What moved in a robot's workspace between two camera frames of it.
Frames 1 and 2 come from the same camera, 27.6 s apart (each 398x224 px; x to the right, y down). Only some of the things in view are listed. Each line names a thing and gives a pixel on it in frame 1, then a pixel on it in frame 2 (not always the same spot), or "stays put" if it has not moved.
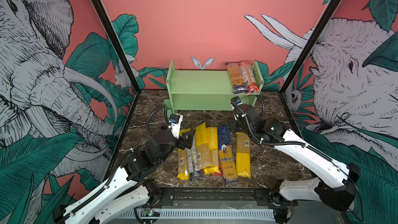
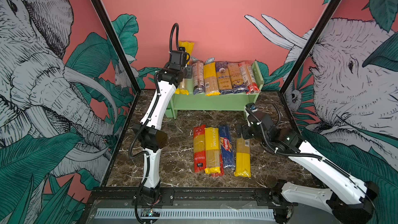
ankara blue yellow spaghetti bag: (227, 159) to (224, 82)
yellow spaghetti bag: (243, 155) stays put
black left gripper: (183, 144) to (189, 71)
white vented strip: (255, 213) stays put
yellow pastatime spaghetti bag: (212, 139) stays put
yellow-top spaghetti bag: (203, 151) to (211, 85)
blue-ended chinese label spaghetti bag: (239, 86) stays put
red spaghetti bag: (219, 173) to (199, 148)
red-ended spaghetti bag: (253, 87) stays put
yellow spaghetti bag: (183, 172) to (188, 46)
